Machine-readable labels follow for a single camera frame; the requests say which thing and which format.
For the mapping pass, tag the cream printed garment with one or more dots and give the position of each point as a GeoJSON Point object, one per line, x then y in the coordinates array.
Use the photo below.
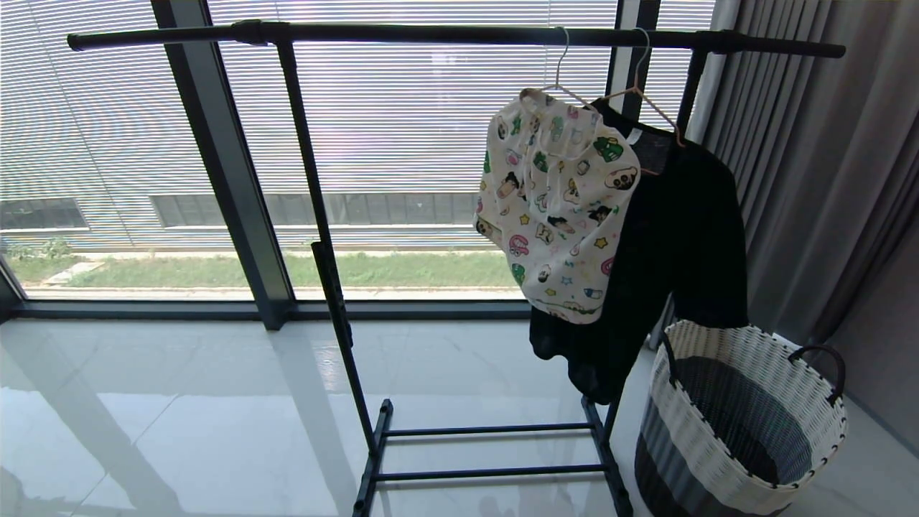
{"type": "Point", "coordinates": [560, 215]}

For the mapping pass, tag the pink clothes hanger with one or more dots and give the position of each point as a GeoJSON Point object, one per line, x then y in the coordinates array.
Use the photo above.
{"type": "Point", "coordinates": [664, 119]}
{"type": "Point", "coordinates": [578, 96]}

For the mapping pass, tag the black t-shirt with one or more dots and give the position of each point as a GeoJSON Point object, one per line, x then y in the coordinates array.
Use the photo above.
{"type": "Point", "coordinates": [675, 237]}

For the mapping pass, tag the black clothes rack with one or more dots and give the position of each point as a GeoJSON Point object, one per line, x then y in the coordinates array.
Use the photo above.
{"type": "Point", "coordinates": [431, 34]}

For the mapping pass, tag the white laundry basket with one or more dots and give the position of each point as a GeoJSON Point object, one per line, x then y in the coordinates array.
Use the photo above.
{"type": "Point", "coordinates": [718, 345]}

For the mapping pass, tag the window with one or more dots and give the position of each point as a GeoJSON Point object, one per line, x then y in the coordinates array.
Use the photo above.
{"type": "Point", "coordinates": [222, 179]}

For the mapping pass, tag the grey curtain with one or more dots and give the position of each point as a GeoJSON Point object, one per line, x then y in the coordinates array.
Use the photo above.
{"type": "Point", "coordinates": [811, 179]}

